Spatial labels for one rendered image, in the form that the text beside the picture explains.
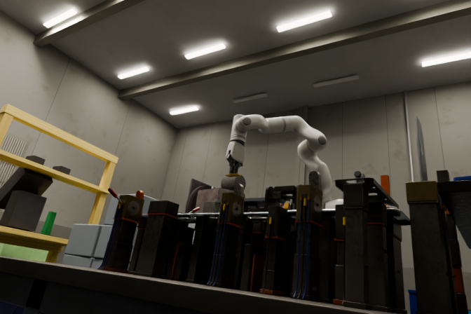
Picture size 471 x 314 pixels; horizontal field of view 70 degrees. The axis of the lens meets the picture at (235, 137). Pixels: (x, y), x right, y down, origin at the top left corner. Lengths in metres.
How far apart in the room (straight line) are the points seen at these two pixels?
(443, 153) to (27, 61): 10.76
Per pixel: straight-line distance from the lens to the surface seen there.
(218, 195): 6.45
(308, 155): 2.02
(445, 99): 10.24
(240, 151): 1.79
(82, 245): 3.82
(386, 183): 1.49
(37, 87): 10.47
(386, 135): 9.91
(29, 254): 5.57
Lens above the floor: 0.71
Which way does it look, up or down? 24 degrees up
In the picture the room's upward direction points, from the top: 8 degrees clockwise
